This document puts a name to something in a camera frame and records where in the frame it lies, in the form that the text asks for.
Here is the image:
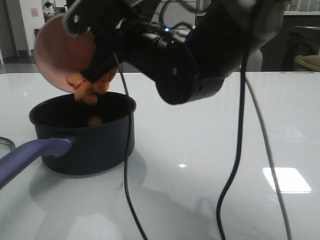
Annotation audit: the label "dark kitchen counter cabinet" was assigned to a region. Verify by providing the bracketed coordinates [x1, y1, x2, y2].
[261, 11, 320, 72]

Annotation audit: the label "pink plastic bowl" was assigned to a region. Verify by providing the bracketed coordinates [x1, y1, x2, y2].
[34, 13, 118, 94]

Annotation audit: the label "dark blue saucepan purple handle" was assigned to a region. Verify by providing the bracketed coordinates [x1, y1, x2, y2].
[0, 92, 136, 187]

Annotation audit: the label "beige cushion seat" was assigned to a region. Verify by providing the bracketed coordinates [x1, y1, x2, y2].
[294, 54, 320, 72]

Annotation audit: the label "glass lid blue knob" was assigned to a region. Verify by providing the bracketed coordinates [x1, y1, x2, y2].
[0, 136, 16, 158]

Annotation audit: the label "thin black cable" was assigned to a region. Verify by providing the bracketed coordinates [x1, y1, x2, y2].
[112, 51, 150, 240]

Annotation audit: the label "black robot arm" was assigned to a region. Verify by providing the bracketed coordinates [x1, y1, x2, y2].
[62, 0, 288, 105]

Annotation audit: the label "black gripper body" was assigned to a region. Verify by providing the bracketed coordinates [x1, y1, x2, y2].
[82, 0, 160, 63]

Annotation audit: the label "grey cable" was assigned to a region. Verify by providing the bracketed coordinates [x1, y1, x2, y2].
[244, 74, 293, 240]

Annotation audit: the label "red bin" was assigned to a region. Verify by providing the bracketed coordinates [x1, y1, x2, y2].
[34, 28, 41, 52]

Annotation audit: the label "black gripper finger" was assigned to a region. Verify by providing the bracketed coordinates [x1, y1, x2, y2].
[62, 0, 100, 37]
[79, 37, 120, 84]

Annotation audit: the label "orange ham slices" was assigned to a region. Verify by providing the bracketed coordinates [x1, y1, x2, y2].
[65, 72, 112, 126]

